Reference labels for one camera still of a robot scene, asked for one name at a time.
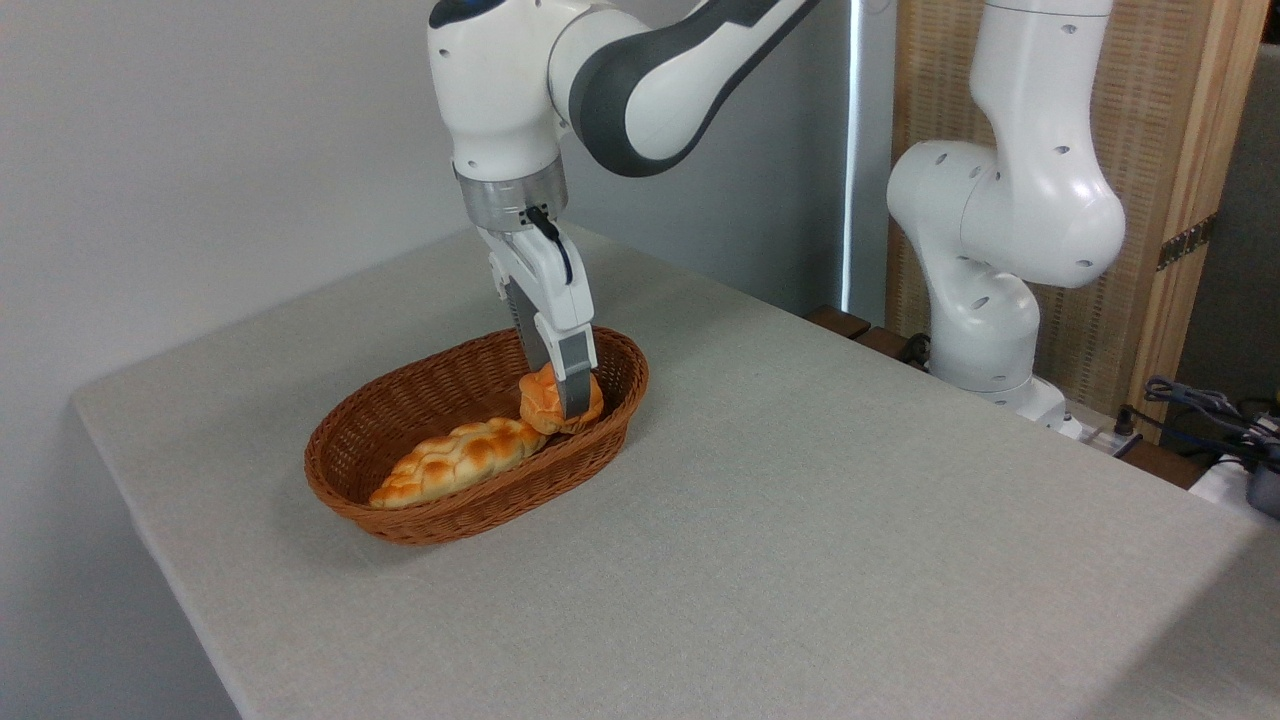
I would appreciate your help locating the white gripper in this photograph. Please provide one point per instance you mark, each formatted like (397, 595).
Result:
(545, 280)

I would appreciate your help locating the round orange bread bun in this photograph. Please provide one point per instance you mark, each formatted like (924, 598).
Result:
(542, 402)

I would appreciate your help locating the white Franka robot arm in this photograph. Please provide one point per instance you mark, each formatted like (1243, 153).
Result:
(1010, 200)

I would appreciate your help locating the long braided bread loaf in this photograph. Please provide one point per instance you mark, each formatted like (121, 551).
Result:
(455, 462)

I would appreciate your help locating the brown woven wicker basket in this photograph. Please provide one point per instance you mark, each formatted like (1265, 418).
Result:
(420, 400)

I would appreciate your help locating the dark wooden slat bench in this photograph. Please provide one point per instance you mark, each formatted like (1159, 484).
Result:
(850, 325)

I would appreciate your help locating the white vertical window strip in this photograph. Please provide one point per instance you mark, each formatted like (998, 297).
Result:
(852, 150)

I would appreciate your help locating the metal screen hinge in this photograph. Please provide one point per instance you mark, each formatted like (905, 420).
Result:
(1186, 242)

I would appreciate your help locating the wooden rattan screen panel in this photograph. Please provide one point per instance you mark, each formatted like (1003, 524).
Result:
(1160, 120)

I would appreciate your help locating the dark grey partition panel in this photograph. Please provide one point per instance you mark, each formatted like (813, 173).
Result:
(1240, 250)

